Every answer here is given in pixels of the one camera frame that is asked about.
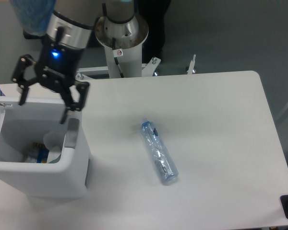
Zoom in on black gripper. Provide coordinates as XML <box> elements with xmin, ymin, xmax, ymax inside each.
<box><xmin>12</xmin><ymin>35</ymin><xmax>90</xmax><ymax>124</ymax></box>

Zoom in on clear plastic water bottle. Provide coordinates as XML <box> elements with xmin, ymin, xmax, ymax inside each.
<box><xmin>140</xmin><ymin>120</ymin><xmax>179</xmax><ymax>185</ymax></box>

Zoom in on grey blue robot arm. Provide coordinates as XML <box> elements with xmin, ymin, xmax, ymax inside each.
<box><xmin>11</xmin><ymin>0</ymin><xmax>135</xmax><ymax>123</ymax></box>

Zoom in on white trash can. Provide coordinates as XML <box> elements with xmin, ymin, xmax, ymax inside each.
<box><xmin>0</xmin><ymin>96</ymin><xmax>91</xmax><ymax>198</ymax></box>

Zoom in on blue yellow snack package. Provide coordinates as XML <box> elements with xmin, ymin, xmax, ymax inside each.
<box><xmin>24</xmin><ymin>142</ymin><xmax>49</xmax><ymax>163</ymax></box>

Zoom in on person in dark trousers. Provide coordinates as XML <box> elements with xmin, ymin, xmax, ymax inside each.
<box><xmin>135</xmin><ymin>0</ymin><xmax>171</xmax><ymax>63</ymax></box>

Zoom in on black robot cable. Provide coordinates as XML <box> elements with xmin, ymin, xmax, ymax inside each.
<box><xmin>111</xmin><ymin>37</ymin><xmax>125</xmax><ymax>79</ymax></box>

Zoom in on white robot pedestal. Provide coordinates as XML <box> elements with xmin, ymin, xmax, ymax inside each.
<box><xmin>76</xmin><ymin>14</ymin><xmax>161</xmax><ymax>81</ymax></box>

